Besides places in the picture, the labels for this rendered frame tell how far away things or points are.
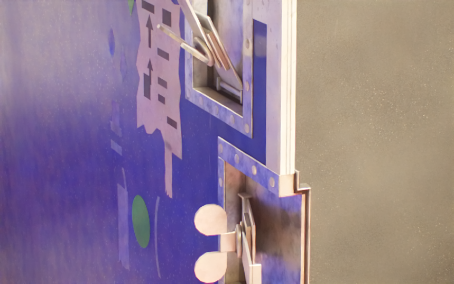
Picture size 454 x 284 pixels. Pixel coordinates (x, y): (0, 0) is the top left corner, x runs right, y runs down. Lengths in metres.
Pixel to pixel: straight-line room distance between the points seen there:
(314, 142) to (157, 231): 0.91
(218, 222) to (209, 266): 0.04
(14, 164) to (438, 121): 0.77
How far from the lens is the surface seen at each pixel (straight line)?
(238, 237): 1.08
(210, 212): 1.08
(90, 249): 1.47
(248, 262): 1.03
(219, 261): 1.10
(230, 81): 1.12
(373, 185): 2.23
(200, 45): 1.10
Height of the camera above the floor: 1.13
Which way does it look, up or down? 16 degrees down
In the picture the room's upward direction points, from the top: straight up
